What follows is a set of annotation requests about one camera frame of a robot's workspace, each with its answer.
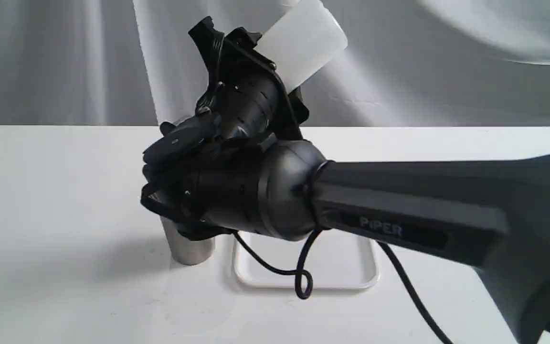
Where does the stainless steel cup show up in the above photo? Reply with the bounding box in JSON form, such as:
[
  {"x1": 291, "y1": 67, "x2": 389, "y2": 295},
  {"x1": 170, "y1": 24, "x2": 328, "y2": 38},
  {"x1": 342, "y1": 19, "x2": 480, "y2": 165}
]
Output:
[{"x1": 160, "y1": 217, "x2": 216, "y2": 266}]

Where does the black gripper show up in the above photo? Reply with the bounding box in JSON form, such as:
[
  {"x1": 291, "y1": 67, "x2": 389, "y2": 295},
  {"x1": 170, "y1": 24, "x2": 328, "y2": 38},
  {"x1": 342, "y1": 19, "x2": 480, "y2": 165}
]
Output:
[{"x1": 188, "y1": 16, "x2": 308, "y2": 140}]

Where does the clear squeeze bottle with oil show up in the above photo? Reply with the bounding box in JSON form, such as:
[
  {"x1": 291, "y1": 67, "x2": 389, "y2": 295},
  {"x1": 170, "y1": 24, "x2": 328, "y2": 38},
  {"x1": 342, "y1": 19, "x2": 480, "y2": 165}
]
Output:
[{"x1": 254, "y1": 0, "x2": 349, "y2": 94}]

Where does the white plastic tray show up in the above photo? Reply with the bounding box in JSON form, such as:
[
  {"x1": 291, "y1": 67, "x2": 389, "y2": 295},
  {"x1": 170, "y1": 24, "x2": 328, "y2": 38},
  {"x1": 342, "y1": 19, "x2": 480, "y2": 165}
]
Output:
[{"x1": 232, "y1": 230, "x2": 380, "y2": 292}]

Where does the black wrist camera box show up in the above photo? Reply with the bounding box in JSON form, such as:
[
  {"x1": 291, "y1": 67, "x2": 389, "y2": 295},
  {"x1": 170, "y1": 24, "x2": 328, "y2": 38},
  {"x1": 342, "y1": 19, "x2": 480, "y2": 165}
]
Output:
[{"x1": 143, "y1": 113, "x2": 222, "y2": 165}]

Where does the grey fabric backdrop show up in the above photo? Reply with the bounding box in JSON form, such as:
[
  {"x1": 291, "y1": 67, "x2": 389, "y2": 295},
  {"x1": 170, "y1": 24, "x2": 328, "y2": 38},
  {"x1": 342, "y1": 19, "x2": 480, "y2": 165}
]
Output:
[{"x1": 0, "y1": 0, "x2": 550, "y2": 127}]

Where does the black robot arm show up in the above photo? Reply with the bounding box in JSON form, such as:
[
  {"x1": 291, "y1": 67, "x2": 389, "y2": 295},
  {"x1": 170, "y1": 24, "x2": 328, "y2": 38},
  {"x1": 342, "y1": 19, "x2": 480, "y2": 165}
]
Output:
[{"x1": 140, "y1": 17, "x2": 550, "y2": 344}]

